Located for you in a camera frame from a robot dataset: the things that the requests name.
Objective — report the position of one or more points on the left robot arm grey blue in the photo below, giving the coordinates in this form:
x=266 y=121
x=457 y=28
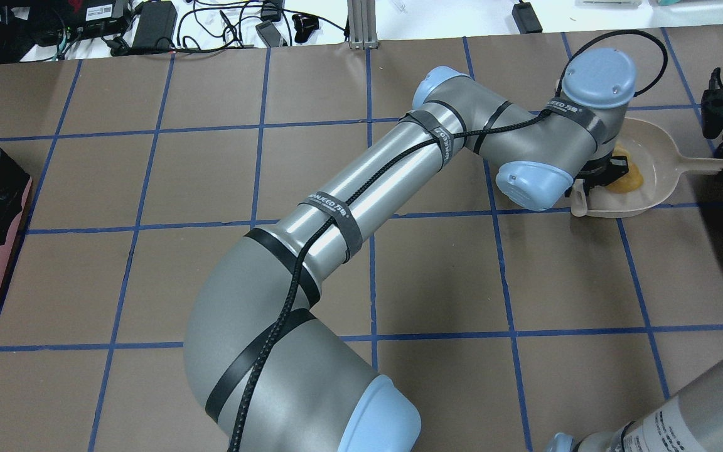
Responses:
x=258 y=358

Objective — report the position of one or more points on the black power adapter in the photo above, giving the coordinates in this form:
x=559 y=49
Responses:
x=156 y=22

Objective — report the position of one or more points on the aluminium frame post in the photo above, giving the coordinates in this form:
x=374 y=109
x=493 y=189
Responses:
x=361 y=21

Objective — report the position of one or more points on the white hand brush black bristles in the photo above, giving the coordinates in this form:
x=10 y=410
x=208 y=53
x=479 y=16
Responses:
x=578 y=201

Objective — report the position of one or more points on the glossy brown bread roll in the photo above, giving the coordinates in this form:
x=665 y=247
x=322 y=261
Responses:
x=626 y=176

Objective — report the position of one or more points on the white plastic dustpan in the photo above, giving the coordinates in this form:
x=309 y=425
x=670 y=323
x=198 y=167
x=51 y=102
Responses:
x=650 y=176

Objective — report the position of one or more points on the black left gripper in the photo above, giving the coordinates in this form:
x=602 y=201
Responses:
x=610 y=171

